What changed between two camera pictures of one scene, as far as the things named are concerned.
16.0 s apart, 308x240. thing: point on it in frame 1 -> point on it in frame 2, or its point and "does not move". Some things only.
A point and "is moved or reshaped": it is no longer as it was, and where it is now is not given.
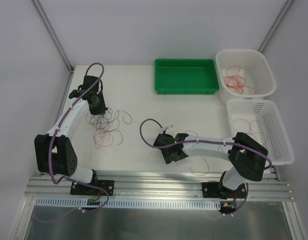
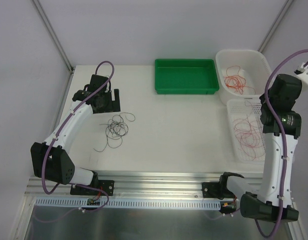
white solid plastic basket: (244, 74) does not move
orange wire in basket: (233, 80) does not move
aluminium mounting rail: (260, 185) does not move
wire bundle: (105, 124) is moved or reshaped
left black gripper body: (99, 110) -> (114, 105)
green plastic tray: (186, 76) does not move
